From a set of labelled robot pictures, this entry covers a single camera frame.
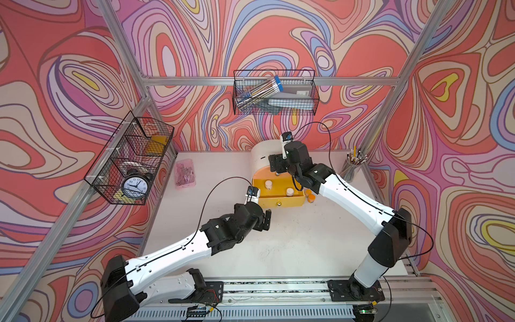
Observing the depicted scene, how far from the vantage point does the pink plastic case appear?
42.1 inches

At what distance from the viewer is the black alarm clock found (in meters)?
0.66

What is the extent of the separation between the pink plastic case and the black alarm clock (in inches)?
13.8
